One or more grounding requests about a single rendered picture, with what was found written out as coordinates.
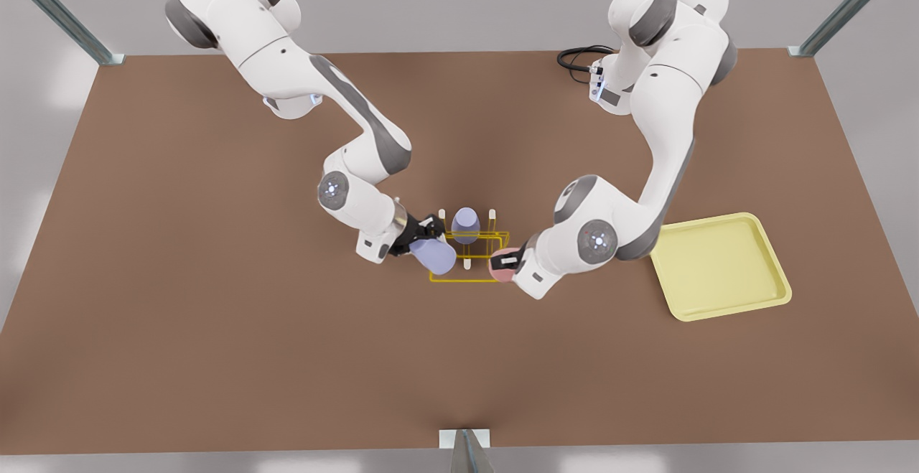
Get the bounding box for pink cup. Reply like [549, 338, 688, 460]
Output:
[488, 247, 523, 284]

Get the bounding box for lavender cup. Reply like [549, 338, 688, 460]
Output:
[409, 238, 458, 276]
[451, 207, 482, 245]

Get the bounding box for yellow tray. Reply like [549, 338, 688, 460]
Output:
[649, 212, 793, 323]

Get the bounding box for yellow wire cup rack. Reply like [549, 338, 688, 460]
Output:
[429, 208, 511, 284]

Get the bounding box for black cable loop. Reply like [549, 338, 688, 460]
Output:
[557, 45, 619, 87]

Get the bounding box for silver frame post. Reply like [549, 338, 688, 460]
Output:
[787, 0, 916, 58]
[439, 428, 497, 473]
[0, 0, 126, 67]

